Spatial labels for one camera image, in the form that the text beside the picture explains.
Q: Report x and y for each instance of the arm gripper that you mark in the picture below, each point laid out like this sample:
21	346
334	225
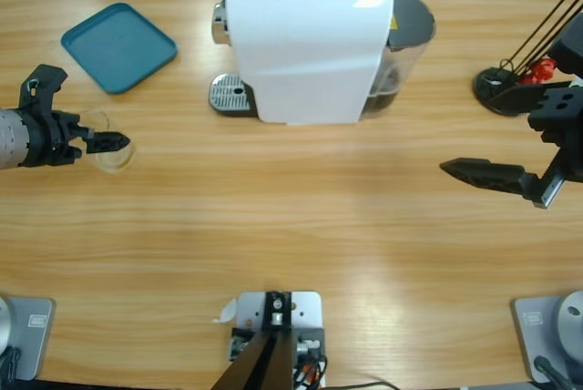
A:
50	139
565	135

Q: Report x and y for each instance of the clear drinking glass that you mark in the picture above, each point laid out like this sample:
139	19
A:
114	164

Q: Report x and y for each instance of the white capsule coffee machine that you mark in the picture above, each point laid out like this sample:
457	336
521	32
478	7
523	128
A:
300	57

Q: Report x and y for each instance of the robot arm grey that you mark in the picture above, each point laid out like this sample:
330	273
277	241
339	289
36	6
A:
11	137

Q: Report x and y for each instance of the red coffee capsule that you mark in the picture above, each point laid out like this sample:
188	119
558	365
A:
528	79
542	70

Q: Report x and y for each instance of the black capsule holder with rods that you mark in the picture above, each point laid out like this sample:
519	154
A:
485	85

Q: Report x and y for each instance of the teal square plastic tray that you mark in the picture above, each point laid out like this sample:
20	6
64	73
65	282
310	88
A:
118	46

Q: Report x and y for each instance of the clear water tank black lid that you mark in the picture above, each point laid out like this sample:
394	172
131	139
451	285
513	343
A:
410	21

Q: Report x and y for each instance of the white tape scrap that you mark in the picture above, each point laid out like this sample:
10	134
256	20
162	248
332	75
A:
226	312

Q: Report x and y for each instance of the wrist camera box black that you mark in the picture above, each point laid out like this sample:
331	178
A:
569	46
45	78

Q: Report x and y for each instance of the arm grey base plate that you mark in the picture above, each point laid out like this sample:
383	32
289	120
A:
32	340
537	340

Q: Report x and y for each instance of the white block with dark post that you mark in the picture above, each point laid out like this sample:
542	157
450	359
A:
305	312

